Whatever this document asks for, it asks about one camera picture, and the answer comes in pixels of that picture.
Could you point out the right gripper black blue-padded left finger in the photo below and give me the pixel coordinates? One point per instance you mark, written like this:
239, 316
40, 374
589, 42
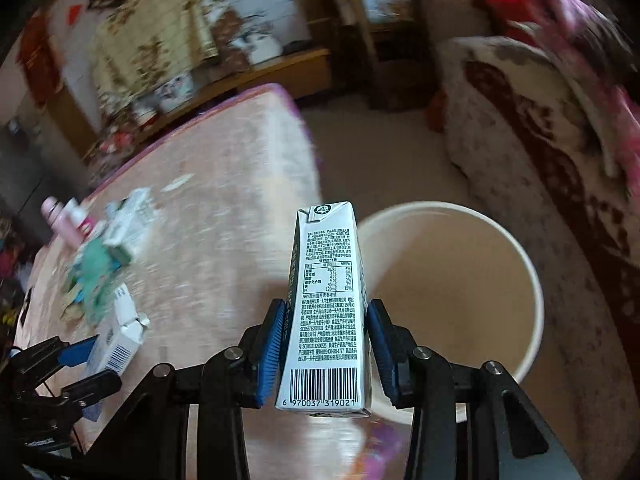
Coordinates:
146, 438

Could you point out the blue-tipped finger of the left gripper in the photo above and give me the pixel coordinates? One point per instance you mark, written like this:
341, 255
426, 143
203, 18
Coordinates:
55, 352

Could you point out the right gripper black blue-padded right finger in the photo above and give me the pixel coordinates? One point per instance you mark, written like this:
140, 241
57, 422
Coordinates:
468, 422

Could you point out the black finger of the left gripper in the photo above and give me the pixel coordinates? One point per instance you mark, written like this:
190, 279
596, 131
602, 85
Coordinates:
86, 392

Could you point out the small white blue box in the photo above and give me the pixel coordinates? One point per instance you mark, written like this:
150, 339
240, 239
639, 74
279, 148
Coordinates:
120, 335

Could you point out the teal green cloth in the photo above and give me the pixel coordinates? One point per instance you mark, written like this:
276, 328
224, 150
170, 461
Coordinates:
89, 285

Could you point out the white milk carton with barcode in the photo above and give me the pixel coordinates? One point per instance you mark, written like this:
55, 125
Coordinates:
325, 368

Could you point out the white green medicine box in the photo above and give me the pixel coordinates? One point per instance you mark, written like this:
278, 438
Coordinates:
128, 229

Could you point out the white round trash bin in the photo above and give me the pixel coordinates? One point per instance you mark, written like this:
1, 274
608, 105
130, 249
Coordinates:
461, 283

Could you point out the pink thermos bottle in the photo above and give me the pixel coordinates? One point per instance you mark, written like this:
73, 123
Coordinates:
60, 222

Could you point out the white pill bottle pink label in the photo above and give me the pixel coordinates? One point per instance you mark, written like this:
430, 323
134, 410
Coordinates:
79, 218

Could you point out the wooden tv cabinet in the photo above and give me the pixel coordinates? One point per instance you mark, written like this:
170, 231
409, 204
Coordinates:
302, 74

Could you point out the pink quilted table cover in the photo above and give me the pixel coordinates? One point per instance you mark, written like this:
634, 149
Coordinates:
226, 187

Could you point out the floral brown beige sofa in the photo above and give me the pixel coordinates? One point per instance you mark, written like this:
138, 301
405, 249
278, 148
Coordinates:
518, 134

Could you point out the yellow floral hanging cloth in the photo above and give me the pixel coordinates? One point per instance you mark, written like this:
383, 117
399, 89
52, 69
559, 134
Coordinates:
144, 44

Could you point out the wooden shelf rack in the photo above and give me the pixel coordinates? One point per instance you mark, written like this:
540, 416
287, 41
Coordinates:
383, 51

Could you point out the white rice cooker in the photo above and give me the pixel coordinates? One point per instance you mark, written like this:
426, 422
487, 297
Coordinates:
258, 48

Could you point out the pink dotted blanket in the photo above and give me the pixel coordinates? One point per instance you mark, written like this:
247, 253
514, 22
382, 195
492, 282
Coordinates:
602, 70

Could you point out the red cushion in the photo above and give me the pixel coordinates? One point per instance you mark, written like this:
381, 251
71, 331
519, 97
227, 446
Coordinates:
506, 13

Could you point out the red wall hanging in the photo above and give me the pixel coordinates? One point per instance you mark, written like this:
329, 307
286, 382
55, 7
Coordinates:
38, 61

